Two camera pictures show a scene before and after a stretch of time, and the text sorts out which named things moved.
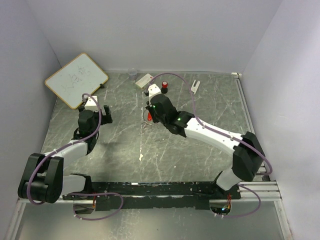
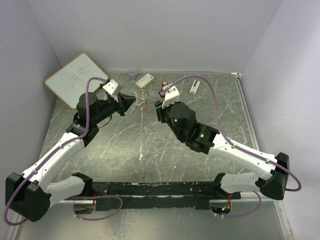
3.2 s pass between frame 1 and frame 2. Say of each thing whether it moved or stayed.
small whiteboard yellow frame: stayed
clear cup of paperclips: stayed
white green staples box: stayed
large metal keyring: moved
